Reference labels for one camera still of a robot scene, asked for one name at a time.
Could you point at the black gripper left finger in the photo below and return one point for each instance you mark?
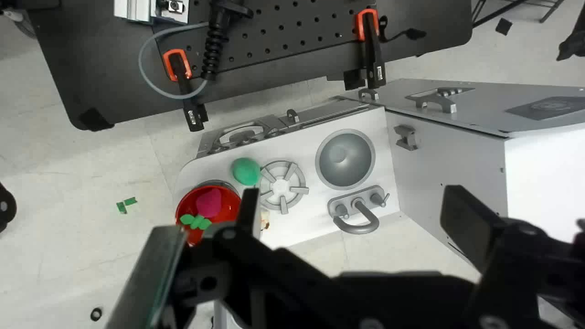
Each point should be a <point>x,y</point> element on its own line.
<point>248,210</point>

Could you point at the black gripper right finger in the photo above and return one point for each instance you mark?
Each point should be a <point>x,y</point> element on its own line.
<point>472,221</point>

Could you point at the pink plushy with green leaves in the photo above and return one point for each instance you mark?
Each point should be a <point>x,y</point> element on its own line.
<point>211,201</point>

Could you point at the red bowl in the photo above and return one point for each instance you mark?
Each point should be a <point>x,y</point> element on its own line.
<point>229,206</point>

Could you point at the grey toy sink bowl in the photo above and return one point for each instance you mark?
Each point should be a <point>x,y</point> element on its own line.
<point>344,159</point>

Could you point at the grey toy burner grate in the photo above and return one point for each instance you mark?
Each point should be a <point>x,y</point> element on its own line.
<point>268,182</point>

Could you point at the green plush ball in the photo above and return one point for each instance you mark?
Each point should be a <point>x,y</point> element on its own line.
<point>246,171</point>

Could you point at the white metal case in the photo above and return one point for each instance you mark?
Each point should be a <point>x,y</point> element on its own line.
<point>450,151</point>

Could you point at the grey toy faucet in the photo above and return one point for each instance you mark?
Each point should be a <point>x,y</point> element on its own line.
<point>359,226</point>

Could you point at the green tape piece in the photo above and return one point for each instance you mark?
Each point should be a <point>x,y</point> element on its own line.
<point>127,204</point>

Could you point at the thin grey tube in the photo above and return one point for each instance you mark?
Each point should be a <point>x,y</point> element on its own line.
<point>140,64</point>

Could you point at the black perforated mounting board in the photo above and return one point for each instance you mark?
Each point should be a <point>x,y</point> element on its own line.
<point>293,29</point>

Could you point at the small black square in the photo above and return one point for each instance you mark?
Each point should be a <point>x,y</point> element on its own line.
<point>503,25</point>

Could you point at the silver aluminium extrusion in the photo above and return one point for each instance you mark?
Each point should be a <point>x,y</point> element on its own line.
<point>134,9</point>

